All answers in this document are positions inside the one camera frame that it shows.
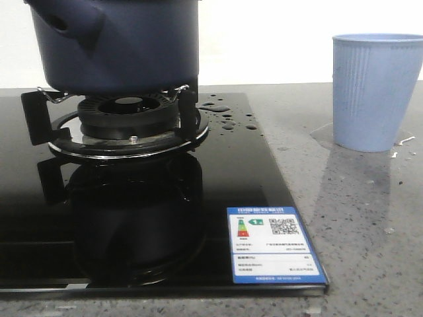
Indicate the light blue ribbed plastic cup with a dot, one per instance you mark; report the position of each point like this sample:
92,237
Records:
374,76

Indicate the black pot support grate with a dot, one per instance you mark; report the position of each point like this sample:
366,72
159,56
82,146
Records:
65,137

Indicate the dark blue cooking pot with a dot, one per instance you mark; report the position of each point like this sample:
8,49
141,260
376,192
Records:
117,47

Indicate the black gas burner head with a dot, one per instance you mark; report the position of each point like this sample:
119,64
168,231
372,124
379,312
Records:
105,117

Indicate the blue white energy label sticker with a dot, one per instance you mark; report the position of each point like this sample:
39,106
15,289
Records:
269,246

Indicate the black glass gas stove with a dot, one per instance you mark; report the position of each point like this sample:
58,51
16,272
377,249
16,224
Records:
152,228

